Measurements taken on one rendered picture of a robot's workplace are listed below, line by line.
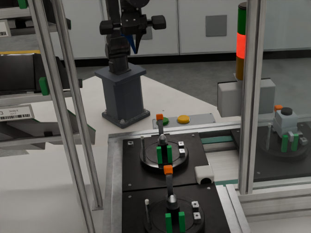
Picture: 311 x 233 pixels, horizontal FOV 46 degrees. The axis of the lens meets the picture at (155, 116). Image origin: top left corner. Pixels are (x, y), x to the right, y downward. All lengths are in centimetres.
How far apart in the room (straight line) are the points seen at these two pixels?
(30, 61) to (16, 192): 58
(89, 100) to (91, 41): 259
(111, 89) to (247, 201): 67
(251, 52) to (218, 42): 336
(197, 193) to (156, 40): 327
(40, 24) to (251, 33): 39
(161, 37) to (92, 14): 78
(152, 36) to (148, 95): 248
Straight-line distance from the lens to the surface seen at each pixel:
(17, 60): 77
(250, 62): 77
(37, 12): 66
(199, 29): 406
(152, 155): 104
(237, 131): 117
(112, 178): 103
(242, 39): 78
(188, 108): 152
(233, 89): 82
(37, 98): 72
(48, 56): 68
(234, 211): 92
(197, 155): 106
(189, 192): 94
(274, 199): 100
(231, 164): 112
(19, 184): 127
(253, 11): 73
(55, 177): 125
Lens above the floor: 161
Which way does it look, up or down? 30 degrees down
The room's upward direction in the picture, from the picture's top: 5 degrees counter-clockwise
